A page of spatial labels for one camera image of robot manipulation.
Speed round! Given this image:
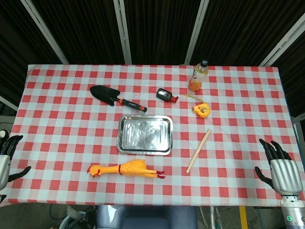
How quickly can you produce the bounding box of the wooden drumstick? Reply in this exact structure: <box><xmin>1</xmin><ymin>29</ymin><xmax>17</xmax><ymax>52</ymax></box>
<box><xmin>186</xmin><ymin>129</ymin><xmax>212</xmax><ymax>174</ymax></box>

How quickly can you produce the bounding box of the rectangular stainless steel tray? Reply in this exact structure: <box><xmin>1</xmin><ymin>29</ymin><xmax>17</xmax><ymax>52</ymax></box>
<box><xmin>116</xmin><ymin>114</ymin><xmax>174</xmax><ymax>156</ymax></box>

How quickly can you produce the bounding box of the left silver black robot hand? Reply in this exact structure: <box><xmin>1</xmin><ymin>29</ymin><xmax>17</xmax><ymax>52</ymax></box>
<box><xmin>0</xmin><ymin>135</ymin><xmax>32</xmax><ymax>191</ymax></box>

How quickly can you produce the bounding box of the small black device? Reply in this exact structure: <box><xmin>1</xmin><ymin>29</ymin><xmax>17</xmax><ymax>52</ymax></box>
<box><xmin>156</xmin><ymin>88</ymin><xmax>179</xmax><ymax>103</ymax></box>

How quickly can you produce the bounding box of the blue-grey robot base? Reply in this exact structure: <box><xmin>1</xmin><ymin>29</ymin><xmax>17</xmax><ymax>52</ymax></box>
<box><xmin>96</xmin><ymin>205</ymin><xmax>198</xmax><ymax>229</ymax></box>

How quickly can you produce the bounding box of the black garden trowel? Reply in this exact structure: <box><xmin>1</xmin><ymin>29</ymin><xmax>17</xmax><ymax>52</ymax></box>
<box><xmin>90</xmin><ymin>85</ymin><xmax>148</xmax><ymax>113</ymax></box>

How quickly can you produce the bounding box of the yellow rubber chicken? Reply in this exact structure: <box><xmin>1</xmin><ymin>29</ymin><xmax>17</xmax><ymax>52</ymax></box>
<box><xmin>86</xmin><ymin>159</ymin><xmax>166</xmax><ymax>179</ymax></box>

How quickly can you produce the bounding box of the yellow tape measure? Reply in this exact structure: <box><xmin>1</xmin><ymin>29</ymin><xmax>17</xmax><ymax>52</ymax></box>
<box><xmin>184</xmin><ymin>94</ymin><xmax>211</xmax><ymax>119</ymax></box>

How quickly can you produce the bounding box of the orange drink bottle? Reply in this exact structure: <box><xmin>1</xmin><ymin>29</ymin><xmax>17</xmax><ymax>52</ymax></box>
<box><xmin>188</xmin><ymin>60</ymin><xmax>210</xmax><ymax>92</ymax></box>

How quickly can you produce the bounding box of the white metal partition post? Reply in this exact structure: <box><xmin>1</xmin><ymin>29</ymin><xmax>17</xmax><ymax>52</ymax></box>
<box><xmin>184</xmin><ymin>0</ymin><xmax>210</xmax><ymax>65</ymax></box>
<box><xmin>20</xmin><ymin>0</ymin><xmax>70</xmax><ymax>65</ymax></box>
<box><xmin>113</xmin><ymin>0</ymin><xmax>132</xmax><ymax>64</ymax></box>
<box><xmin>0</xmin><ymin>95</ymin><xmax>19</xmax><ymax>112</ymax></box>
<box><xmin>258</xmin><ymin>11</ymin><xmax>305</xmax><ymax>67</ymax></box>
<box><xmin>292</xmin><ymin>114</ymin><xmax>305</xmax><ymax>148</ymax></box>

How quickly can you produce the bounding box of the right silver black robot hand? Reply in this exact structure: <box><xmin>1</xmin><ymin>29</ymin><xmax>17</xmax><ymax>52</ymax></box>
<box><xmin>254</xmin><ymin>139</ymin><xmax>302</xmax><ymax>197</ymax></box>

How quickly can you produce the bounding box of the red white checkered tablecloth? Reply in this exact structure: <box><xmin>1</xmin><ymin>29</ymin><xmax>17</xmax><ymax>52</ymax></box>
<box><xmin>0</xmin><ymin>64</ymin><xmax>305</xmax><ymax>206</ymax></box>

